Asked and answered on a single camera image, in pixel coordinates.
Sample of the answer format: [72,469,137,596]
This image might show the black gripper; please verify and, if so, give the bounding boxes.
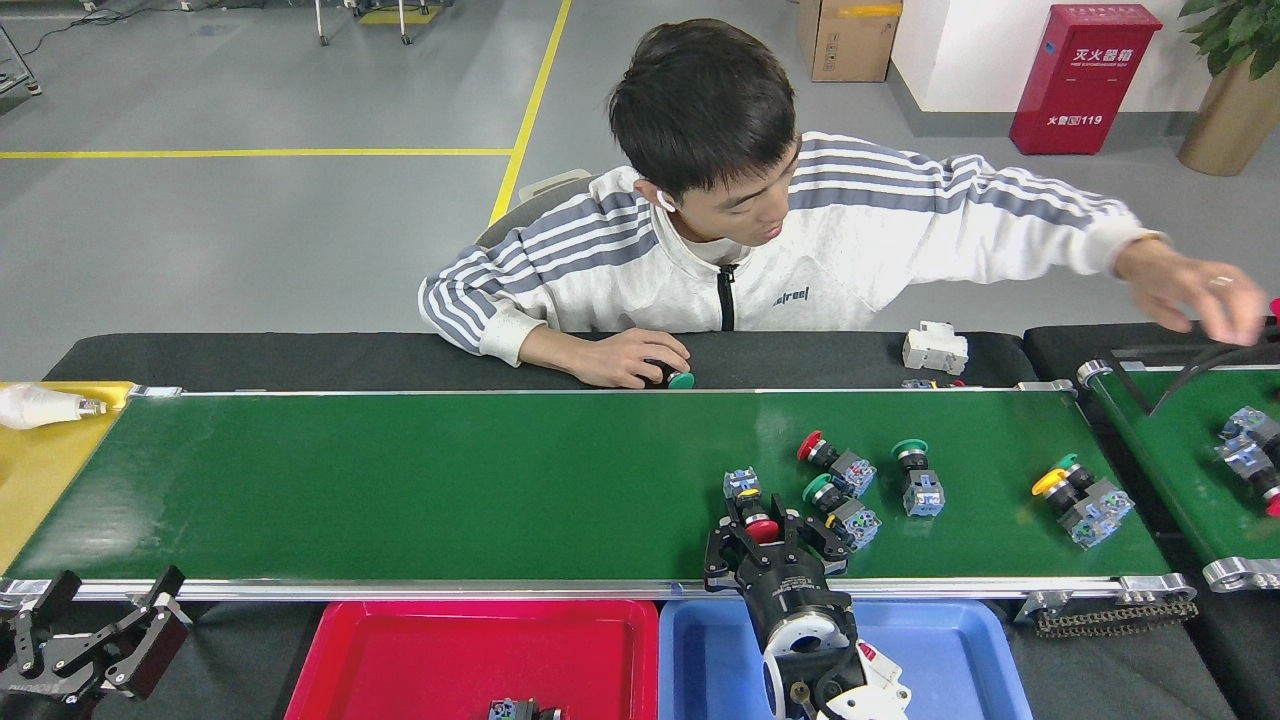
[0,566,191,720]
[703,512,856,641]

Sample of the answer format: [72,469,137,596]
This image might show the yellow plastic tray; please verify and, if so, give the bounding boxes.
[0,380,136,573]

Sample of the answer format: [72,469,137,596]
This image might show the blue plastic tray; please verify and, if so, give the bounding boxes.
[658,597,1034,720]

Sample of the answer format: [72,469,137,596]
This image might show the red plastic tray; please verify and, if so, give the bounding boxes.
[285,598,659,720]

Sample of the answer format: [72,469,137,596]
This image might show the green conveyor belt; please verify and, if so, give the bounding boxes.
[1078,355,1280,593]
[0,385,1196,606]

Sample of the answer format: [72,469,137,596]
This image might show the person's right hand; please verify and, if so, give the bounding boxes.
[573,328,693,390]

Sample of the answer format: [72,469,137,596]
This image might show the person's left hand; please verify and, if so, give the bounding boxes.
[1115,238,1269,347]

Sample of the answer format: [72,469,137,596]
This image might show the white light bulb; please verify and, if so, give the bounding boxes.
[0,383,108,431]

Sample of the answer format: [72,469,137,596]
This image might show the person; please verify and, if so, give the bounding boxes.
[418,18,1271,391]

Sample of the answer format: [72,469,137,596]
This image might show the black table cover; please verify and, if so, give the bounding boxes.
[1022,320,1280,386]
[45,330,1041,393]

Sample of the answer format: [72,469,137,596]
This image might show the grey chair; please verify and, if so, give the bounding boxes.
[475,168,593,249]

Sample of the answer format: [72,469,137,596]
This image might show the cardboard box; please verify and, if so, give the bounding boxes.
[797,0,903,83]

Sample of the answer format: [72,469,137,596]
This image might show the red fire extinguisher cabinet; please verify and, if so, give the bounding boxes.
[1009,4,1164,156]

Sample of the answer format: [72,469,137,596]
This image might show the metal rack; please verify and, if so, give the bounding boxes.
[0,20,43,98]

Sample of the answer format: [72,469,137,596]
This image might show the potted plant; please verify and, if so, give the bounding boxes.
[1177,0,1280,178]

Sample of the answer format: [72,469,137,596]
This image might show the white wheeled stand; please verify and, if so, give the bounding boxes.
[315,0,413,47]

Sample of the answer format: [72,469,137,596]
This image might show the black drive chain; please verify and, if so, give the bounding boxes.
[1035,598,1199,639]

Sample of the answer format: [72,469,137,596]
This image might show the black cable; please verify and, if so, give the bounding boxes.
[1160,345,1280,411]
[1150,335,1280,416]

